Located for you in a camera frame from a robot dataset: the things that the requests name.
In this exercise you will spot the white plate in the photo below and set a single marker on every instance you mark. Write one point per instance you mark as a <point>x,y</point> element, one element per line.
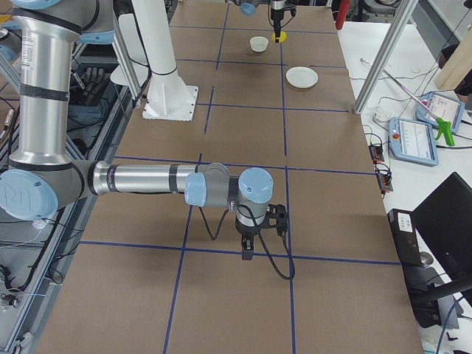
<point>302,77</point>

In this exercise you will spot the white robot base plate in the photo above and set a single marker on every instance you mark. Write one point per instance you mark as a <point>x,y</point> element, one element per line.
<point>167,104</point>

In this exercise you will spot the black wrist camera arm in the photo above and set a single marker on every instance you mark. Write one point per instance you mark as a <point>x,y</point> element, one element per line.
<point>277,218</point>
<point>291,8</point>

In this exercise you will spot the black laptop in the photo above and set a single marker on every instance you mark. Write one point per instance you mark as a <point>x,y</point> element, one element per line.
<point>443,220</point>

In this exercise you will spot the teach pendant far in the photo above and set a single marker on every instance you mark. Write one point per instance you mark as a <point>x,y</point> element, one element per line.
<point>449,109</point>

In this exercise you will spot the aluminium frame post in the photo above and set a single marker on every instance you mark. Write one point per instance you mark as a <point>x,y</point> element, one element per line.
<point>393,34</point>

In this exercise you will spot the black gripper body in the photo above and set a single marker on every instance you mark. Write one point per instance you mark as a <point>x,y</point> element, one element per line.
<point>247,231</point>
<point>276,11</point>

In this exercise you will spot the white bowl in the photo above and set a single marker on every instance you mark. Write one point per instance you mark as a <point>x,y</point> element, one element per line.
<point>258,44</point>

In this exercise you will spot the green handled reacher grabber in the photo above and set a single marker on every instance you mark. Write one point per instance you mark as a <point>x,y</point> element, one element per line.
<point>444,127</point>

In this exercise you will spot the yellow lemon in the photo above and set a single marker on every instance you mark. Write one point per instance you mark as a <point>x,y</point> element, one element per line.
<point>283,37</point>

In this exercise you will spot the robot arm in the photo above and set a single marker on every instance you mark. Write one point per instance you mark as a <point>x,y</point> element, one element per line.
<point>41,178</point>
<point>248,7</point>

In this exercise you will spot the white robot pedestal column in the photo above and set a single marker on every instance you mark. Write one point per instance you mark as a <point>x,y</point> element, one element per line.
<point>154,28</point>

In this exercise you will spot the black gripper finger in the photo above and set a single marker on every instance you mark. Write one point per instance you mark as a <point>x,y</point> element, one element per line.
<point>277,34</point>
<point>247,249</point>

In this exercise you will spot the teach pendant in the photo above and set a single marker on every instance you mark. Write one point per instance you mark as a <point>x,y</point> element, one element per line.
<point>449,109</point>
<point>412,141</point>

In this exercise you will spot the teach pendant near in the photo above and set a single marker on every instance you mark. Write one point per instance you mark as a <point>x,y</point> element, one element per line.
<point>412,141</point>

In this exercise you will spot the orange electronics board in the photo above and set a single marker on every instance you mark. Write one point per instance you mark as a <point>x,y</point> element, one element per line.
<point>376,153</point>

